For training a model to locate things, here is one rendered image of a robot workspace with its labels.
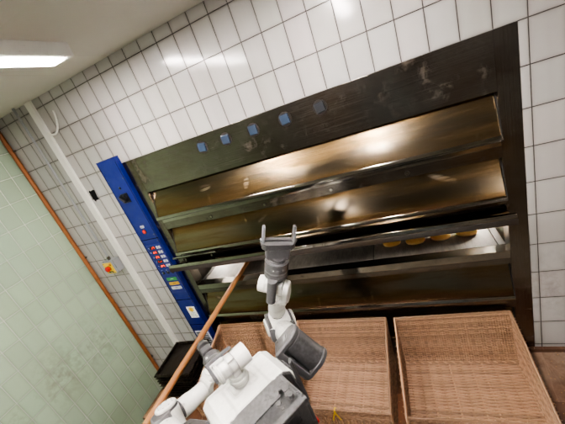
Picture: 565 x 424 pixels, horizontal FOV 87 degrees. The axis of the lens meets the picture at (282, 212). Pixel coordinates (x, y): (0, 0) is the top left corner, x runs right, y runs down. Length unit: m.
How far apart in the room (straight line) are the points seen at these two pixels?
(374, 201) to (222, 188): 0.81
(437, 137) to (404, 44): 0.39
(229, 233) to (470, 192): 1.24
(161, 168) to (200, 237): 0.47
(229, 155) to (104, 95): 0.76
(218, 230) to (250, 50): 0.99
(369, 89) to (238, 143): 0.66
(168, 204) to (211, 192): 0.32
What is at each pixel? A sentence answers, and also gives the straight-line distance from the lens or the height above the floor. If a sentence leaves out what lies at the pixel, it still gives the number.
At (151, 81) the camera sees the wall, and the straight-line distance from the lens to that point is 1.75.
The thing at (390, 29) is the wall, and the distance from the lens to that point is 1.37.
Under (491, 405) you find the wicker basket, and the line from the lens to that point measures 1.88.
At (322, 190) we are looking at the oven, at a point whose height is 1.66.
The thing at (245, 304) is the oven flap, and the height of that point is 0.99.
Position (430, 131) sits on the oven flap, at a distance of 1.42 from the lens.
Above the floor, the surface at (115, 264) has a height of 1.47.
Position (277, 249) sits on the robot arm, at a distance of 1.05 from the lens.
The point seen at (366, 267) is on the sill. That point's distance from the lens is 1.70.
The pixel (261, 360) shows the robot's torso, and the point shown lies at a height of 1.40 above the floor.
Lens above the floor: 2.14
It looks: 20 degrees down
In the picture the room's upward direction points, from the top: 21 degrees counter-clockwise
